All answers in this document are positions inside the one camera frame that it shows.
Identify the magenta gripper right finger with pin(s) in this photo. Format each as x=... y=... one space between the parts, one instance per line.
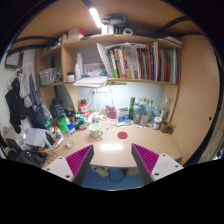
x=152 y=166

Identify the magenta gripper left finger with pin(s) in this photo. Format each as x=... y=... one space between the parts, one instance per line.
x=73 y=167

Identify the clear drinking glass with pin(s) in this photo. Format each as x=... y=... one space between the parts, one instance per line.
x=70 y=143

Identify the brown ceramic mug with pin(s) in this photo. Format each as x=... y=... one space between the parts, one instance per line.
x=166 y=127

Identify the white ceramic mug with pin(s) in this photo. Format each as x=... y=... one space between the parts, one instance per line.
x=95 y=130

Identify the red round coaster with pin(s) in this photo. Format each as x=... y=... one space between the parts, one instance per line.
x=122 y=135

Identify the jar with white lid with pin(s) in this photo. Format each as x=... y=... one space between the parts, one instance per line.
x=157 y=123

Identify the green capped plastic bottle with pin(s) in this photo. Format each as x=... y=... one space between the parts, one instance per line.
x=62 y=125

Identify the clear glass bottle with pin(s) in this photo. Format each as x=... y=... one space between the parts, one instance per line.
x=165 y=109

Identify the red cylindrical canister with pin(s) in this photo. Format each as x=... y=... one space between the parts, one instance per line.
x=83 y=106

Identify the blue white box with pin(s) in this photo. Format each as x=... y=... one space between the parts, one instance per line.
x=122 y=114

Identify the green tall bottle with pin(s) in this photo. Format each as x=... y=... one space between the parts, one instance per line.
x=131 y=108

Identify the hanging dark clothes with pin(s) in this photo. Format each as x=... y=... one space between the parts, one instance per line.
x=23 y=101

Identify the stack of white papers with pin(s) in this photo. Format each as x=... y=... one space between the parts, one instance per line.
x=92 y=82

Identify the clear plastic storage basket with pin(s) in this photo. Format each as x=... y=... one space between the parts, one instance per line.
x=48 y=76

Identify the row of books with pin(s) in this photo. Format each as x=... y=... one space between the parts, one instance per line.
x=147 y=62

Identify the white plastic bottle on shelf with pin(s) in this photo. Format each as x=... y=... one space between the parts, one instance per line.
x=80 y=62

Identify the wooden shelf unit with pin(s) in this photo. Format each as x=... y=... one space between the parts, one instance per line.
x=93 y=49

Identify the red white box on top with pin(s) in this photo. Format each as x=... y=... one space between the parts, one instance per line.
x=76 y=33

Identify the white tape roll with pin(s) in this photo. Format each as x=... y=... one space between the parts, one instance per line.
x=128 y=31

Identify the fluorescent ceiling light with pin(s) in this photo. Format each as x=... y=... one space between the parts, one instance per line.
x=96 y=17

